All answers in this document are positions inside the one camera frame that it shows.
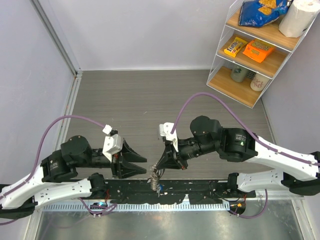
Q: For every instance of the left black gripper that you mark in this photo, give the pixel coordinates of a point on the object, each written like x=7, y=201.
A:
x=127, y=169

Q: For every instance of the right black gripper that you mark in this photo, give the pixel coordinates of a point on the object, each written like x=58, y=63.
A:
x=172, y=159

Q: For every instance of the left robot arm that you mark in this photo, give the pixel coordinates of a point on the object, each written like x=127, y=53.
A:
x=54, y=178

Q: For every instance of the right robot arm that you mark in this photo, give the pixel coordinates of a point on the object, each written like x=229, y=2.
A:
x=289, y=170

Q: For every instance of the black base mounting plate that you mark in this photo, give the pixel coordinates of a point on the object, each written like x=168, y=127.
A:
x=171, y=191

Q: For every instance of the green grey mug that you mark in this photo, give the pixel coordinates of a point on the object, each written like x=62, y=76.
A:
x=238, y=73

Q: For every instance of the white printed cup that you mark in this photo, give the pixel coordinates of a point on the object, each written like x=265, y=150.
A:
x=259, y=82

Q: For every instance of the yellow candy bag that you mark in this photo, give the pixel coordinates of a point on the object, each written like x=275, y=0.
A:
x=234, y=48

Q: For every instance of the orange candy bag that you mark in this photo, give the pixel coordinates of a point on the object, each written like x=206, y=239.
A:
x=258, y=50

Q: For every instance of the blue chips bag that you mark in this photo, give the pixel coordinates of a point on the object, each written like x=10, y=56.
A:
x=258, y=13

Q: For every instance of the white paper towel roll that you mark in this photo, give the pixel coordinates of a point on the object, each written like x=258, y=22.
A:
x=299, y=16

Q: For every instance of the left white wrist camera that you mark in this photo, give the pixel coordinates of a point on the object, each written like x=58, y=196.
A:
x=112, y=145

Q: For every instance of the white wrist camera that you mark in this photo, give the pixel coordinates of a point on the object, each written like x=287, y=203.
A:
x=112, y=145
x=165, y=131

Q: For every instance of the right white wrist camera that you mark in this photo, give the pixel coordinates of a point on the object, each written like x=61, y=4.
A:
x=165, y=131

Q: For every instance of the slotted cable duct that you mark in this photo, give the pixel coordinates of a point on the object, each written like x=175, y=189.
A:
x=77, y=206

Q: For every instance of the white wire shelf rack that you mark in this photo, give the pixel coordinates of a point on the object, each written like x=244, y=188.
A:
x=219, y=77

